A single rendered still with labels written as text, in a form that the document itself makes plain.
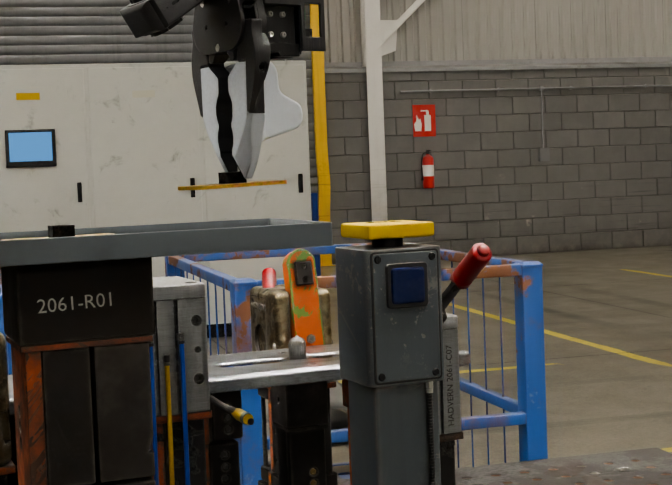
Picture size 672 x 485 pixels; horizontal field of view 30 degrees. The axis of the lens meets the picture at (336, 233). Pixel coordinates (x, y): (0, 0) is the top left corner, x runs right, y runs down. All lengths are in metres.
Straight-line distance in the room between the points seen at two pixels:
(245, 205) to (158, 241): 8.27
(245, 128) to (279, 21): 0.09
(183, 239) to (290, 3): 0.21
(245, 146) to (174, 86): 8.13
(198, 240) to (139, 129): 8.15
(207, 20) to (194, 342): 0.29
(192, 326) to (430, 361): 0.22
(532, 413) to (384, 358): 2.26
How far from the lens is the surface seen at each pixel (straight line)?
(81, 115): 9.03
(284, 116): 1.00
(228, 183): 0.99
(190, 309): 1.12
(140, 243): 0.91
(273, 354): 1.42
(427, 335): 1.03
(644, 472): 2.11
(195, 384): 1.13
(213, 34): 1.01
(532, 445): 3.28
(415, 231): 1.03
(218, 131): 1.01
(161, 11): 0.95
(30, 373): 0.94
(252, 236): 0.93
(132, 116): 9.06
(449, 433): 1.24
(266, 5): 1.00
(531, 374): 3.25
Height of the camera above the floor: 1.21
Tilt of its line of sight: 3 degrees down
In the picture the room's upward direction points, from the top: 2 degrees counter-clockwise
